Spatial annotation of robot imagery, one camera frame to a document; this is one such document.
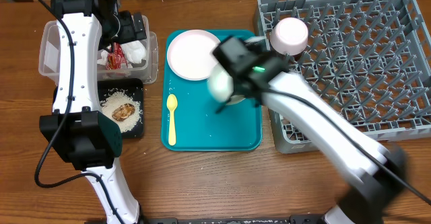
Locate yellow plastic spoon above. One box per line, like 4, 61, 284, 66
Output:
166, 94, 178, 146

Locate pale green bowl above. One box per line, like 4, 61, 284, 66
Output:
207, 64, 245, 105

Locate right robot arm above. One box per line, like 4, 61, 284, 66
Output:
212, 36, 407, 223

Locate white napkin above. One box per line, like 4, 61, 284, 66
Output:
97, 41, 147, 68

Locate pink plate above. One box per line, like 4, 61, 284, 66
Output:
167, 30, 220, 81

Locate pink bowl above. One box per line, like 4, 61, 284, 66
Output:
269, 17, 308, 56

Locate clear plastic bin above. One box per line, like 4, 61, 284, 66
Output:
38, 16, 158, 84

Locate red ketchup packet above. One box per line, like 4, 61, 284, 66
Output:
106, 42, 128, 70

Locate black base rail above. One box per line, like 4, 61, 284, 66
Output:
147, 214, 323, 224

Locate grey dish rack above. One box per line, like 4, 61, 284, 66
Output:
255, 0, 430, 141

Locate white rice pile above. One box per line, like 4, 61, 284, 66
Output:
100, 88, 142, 133

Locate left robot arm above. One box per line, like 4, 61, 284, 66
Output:
34, 0, 147, 223

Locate teal serving tray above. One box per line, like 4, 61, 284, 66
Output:
161, 30, 263, 151

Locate brown food scraps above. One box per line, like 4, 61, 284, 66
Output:
112, 103, 135, 122

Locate black tray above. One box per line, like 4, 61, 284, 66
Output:
39, 79, 143, 156

